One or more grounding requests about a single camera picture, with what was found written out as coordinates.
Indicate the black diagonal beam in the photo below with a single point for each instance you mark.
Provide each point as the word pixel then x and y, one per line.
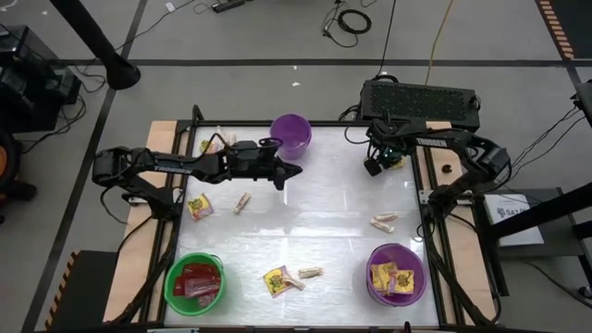
pixel 541 213

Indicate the white printed box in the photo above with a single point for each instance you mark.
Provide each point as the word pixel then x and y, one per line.
pixel 513 217

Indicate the black perforated computer case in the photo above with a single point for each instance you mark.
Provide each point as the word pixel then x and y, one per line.
pixel 418 104

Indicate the black power strip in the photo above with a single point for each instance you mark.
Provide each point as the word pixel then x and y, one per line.
pixel 227 5

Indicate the black and orange wheel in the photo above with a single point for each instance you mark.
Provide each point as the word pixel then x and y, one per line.
pixel 3 162

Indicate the black round-base pole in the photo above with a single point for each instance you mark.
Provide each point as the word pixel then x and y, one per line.
pixel 92 41

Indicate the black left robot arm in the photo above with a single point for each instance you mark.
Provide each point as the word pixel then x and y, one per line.
pixel 171 167

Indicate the black equipment cart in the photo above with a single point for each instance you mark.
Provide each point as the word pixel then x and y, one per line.
pixel 32 78

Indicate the small purple bucket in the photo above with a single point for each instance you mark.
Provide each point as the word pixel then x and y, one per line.
pixel 290 136

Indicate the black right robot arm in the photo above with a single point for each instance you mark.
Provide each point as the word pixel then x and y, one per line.
pixel 462 143

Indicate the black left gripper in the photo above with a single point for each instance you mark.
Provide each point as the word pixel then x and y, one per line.
pixel 252 159

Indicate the green bucket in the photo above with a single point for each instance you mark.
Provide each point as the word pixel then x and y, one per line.
pixel 185 309

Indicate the silver metal bracket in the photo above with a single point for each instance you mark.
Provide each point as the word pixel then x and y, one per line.
pixel 424 196

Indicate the black aluminium table frame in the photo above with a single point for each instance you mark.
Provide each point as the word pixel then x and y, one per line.
pixel 333 123

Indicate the wooden side board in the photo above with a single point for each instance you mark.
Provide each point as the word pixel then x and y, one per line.
pixel 134 277
pixel 462 263

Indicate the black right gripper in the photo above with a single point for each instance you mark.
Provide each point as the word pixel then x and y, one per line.
pixel 388 136

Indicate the large purple bucket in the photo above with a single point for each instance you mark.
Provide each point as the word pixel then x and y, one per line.
pixel 398 300

